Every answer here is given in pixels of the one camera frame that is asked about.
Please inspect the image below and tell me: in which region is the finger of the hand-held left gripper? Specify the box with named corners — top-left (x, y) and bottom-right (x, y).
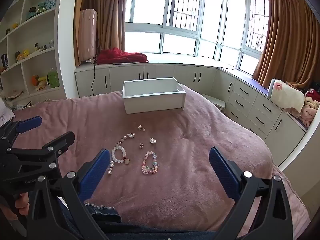
top-left (0, 116), bottom-right (42, 153)
top-left (7, 131), bottom-right (75, 173)

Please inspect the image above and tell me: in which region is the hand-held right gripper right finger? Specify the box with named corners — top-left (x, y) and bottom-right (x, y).
top-left (209, 147), bottom-right (294, 240)

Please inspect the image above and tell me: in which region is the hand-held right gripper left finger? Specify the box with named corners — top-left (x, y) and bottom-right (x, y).
top-left (26, 148), bottom-right (112, 240)

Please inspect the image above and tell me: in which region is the pearl bead strand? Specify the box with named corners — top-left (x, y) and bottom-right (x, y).
top-left (107, 135), bottom-right (128, 177)

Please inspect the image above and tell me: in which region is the white bead bracelet with charm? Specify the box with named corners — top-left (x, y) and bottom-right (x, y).
top-left (111, 146), bottom-right (131, 165)

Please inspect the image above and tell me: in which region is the pastel colourful bead bracelet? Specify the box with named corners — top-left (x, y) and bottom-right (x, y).
top-left (141, 151), bottom-right (160, 175)

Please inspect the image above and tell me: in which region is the white storage box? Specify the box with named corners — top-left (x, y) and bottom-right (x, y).
top-left (122, 77), bottom-right (187, 114)

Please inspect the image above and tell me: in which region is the person's left hand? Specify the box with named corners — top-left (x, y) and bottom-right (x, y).
top-left (0, 192), bottom-right (30, 221)

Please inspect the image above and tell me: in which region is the white power strip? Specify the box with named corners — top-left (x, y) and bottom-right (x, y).
top-left (11, 100), bottom-right (33, 110)

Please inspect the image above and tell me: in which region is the beige shell ornament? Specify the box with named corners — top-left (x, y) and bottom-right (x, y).
top-left (5, 90), bottom-right (25, 100)

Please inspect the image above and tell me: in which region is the orange plush toy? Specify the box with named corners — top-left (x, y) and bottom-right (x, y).
top-left (30, 74), bottom-right (48, 92)

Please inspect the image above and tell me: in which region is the pink fleece blanket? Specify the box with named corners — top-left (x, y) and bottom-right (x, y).
top-left (0, 84), bottom-right (312, 240)

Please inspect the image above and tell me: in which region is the white low stool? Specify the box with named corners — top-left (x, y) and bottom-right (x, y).
top-left (201, 94), bottom-right (225, 112)

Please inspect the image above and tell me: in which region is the white bookshelf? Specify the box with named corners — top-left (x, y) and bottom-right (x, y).
top-left (0, 0), bottom-right (67, 105)

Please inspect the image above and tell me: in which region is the purple window seat cushion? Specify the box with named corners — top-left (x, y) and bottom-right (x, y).
top-left (217, 66), bottom-right (308, 133)

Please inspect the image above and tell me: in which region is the cream floral pillow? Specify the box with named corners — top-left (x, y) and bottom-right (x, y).
top-left (267, 79), bottom-right (305, 117)

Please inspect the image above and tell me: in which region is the red blanket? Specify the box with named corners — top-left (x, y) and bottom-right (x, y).
top-left (96, 47), bottom-right (150, 65)

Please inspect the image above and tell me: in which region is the pile of clothes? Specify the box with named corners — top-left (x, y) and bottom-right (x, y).
top-left (285, 81), bottom-right (320, 128)

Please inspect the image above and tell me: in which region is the pink suitcase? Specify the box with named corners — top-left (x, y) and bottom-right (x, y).
top-left (78, 9), bottom-right (98, 67)

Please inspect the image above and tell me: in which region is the green hat figurine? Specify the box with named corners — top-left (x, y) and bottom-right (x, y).
top-left (26, 5), bottom-right (47, 19)

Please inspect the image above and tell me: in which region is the beige window seat cabinet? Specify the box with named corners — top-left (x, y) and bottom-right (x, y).
top-left (74, 62), bottom-right (308, 160)

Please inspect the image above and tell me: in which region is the pale green window seat mat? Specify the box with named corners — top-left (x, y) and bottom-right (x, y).
top-left (96, 54), bottom-right (240, 70)

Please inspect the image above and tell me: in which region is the brown curtain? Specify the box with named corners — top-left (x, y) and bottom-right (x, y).
top-left (73, 0), bottom-right (127, 68)
top-left (251, 0), bottom-right (320, 89)

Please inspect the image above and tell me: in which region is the white framed bay window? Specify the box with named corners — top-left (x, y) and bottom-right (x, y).
top-left (124, 0), bottom-right (272, 77)

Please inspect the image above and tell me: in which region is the black cable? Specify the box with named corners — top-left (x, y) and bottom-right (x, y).
top-left (90, 61), bottom-right (97, 97)

